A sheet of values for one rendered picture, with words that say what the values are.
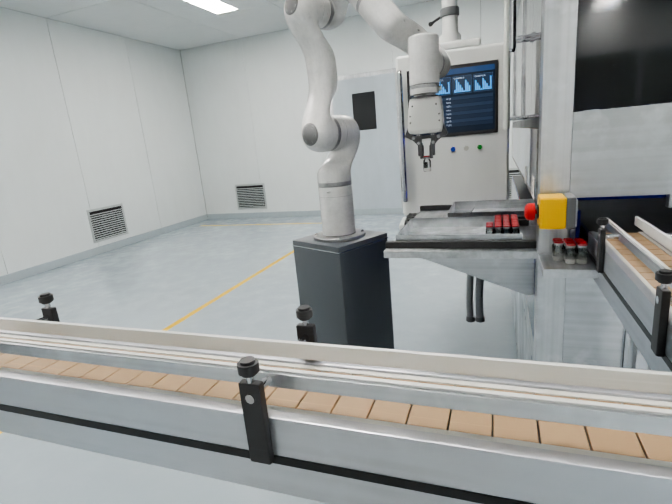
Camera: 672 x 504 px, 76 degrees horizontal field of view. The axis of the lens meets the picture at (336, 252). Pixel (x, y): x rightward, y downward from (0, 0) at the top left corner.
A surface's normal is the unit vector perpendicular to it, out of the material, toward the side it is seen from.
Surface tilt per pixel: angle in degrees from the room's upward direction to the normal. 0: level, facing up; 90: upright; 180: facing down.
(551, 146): 90
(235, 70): 90
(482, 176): 90
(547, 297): 90
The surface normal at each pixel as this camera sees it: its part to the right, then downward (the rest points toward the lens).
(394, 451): -0.33, 0.26
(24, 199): 0.94, 0.00
